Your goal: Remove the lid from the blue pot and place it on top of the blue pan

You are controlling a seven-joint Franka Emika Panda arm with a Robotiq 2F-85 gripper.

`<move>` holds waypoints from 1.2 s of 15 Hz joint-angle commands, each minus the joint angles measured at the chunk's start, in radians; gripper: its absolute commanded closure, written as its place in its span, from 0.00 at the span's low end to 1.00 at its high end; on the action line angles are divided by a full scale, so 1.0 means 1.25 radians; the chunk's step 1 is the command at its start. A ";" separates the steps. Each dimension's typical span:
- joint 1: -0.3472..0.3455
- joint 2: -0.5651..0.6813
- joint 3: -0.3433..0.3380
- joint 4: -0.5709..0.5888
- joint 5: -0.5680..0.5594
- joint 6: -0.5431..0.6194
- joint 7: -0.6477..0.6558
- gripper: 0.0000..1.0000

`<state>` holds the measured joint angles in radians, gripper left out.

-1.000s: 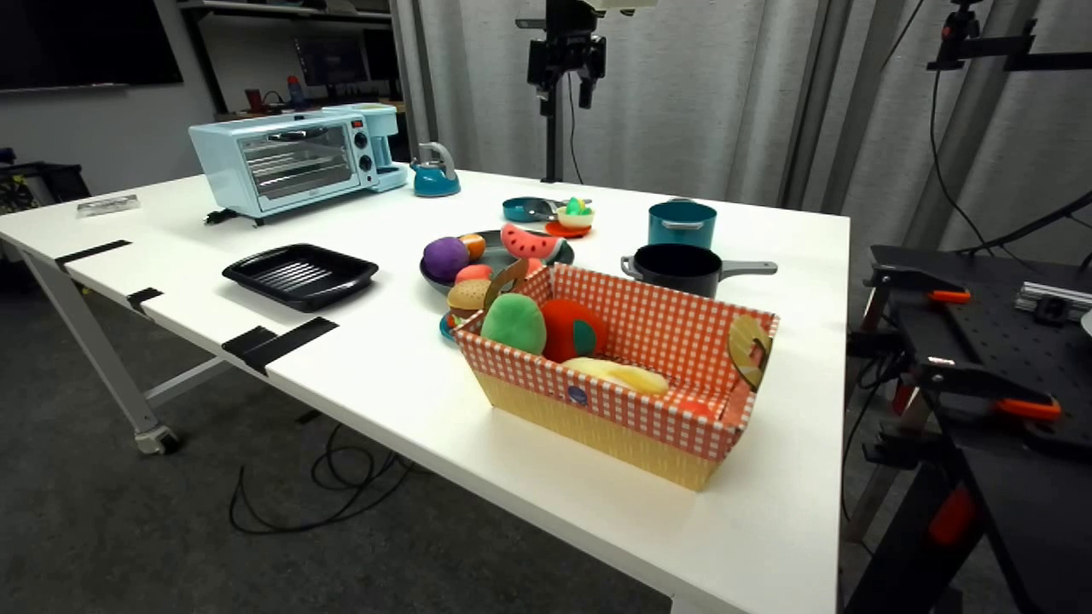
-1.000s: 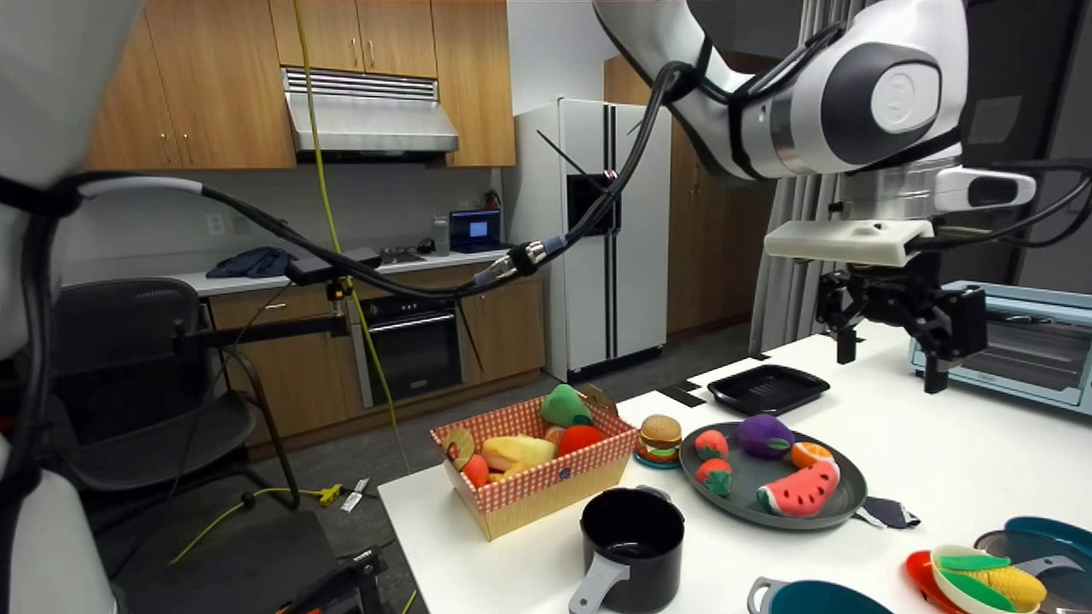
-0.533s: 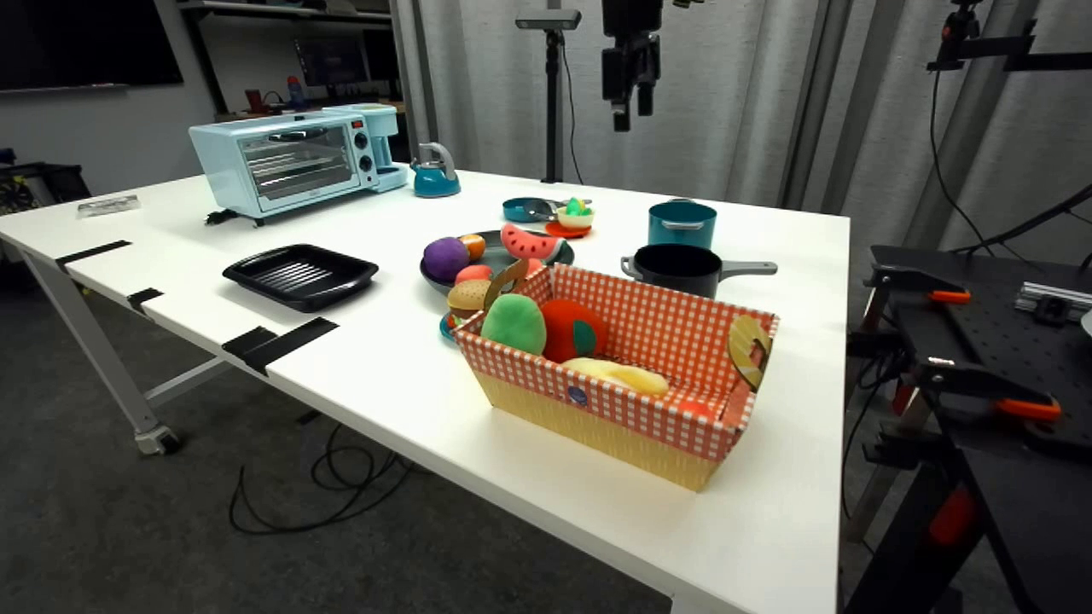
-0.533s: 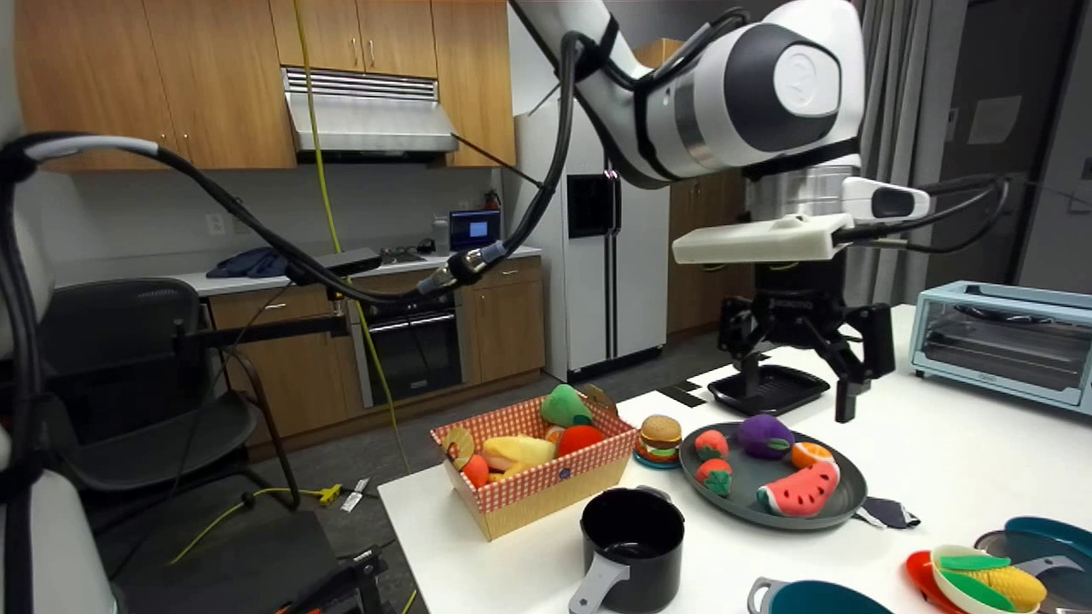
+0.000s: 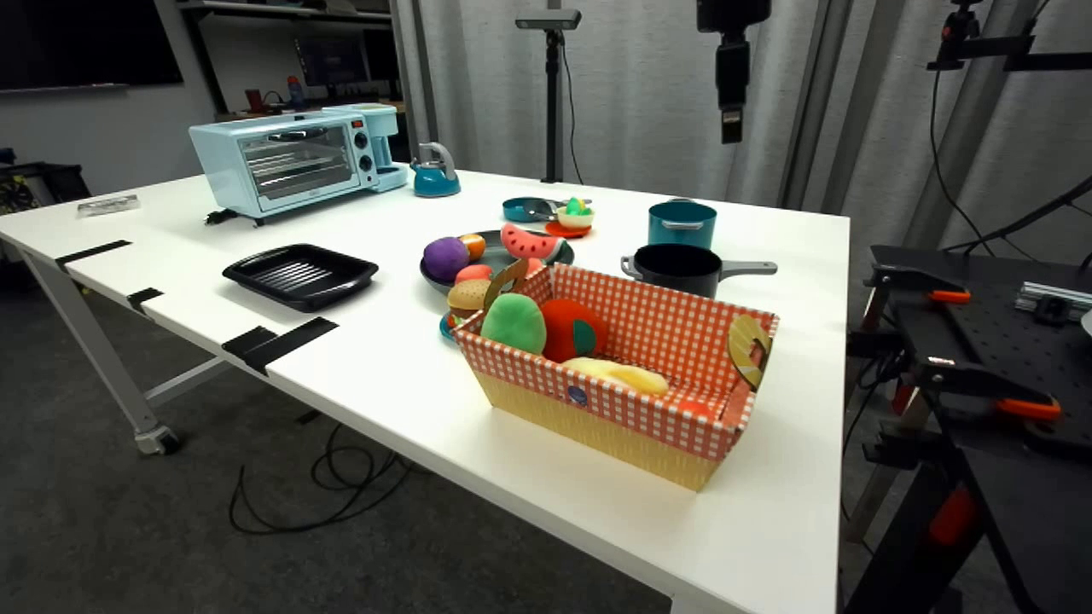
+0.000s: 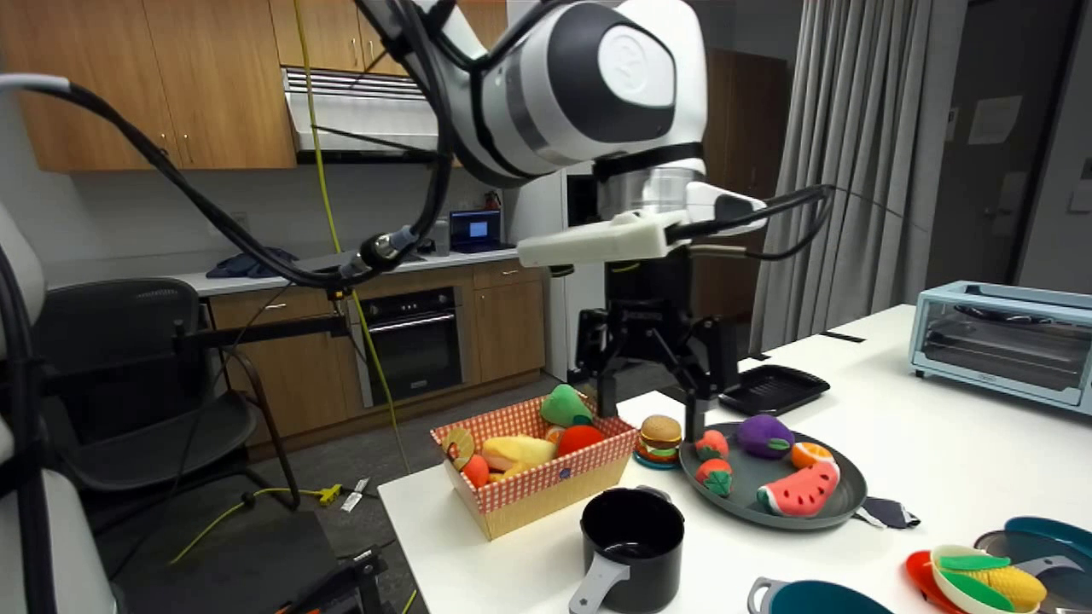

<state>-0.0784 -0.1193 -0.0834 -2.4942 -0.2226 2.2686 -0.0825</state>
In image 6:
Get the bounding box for dark grey curtain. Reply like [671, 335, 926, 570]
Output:
[747, 0, 967, 355]

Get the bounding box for purple eggplant toy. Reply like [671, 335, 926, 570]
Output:
[735, 412, 799, 464]

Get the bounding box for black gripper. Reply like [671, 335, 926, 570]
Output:
[571, 247, 747, 443]

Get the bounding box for burger toy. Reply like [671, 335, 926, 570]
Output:
[635, 412, 688, 464]

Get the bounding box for green plush fruit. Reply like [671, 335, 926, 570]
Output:
[537, 381, 597, 435]

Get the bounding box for watermelon slice toy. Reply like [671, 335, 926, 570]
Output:
[759, 457, 844, 523]

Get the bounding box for wooden wall cabinets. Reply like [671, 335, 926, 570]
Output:
[0, 0, 516, 178]

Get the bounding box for blue screen device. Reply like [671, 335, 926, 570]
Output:
[446, 210, 506, 257]

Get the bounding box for light blue toaster oven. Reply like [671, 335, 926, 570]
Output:
[905, 275, 1092, 420]

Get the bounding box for green yellow toy food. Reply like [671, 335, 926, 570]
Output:
[929, 542, 1050, 614]

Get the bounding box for small teal plate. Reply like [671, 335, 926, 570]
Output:
[627, 451, 686, 474]

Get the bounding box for black built-in oven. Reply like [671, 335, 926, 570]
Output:
[359, 285, 469, 410]

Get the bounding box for teal cup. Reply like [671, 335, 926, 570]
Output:
[743, 572, 896, 614]

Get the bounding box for grey padded chair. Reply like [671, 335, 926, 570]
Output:
[0, 203, 118, 614]

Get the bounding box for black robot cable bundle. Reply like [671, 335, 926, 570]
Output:
[0, 0, 841, 298]

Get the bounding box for black pot with handle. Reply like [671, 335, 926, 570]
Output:
[565, 485, 688, 614]

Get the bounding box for yellow cable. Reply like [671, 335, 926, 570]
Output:
[166, 0, 403, 572]

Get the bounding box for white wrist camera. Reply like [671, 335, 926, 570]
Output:
[516, 180, 772, 272]

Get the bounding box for black office chair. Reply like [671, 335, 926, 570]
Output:
[30, 275, 306, 540]

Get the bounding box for small blue pan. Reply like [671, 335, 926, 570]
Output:
[999, 512, 1092, 581]

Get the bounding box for orange plush carrot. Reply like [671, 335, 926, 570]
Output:
[456, 451, 495, 493]

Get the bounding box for wooden base cabinets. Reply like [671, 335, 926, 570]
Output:
[208, 260, 552, 443]

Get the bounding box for orange slice toy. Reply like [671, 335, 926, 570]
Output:
[784, 440, 841, 477]

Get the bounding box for brown taco toy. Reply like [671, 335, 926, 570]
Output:
[439, 427, 482, 471]

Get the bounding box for dark grey plate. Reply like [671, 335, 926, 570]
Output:
[675, 420, 926, 536]

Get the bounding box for red plush fruit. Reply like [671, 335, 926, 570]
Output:
[552, 424, 610, 461]

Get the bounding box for red checkered cardboard basket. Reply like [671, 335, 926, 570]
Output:
[427, 393, 640, 542]

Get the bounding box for steel range hood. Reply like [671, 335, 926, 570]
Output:
[281, 66, 450, 165]

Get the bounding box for yellow plush fruit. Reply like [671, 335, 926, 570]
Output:
[482, 435, 560, 477]

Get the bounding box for black baking tray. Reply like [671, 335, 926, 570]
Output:
[718, 361, 833, 420]

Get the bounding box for red strawberry toy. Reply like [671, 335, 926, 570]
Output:
[693, 455, 736, 503]
[693, 427, 735, 464]

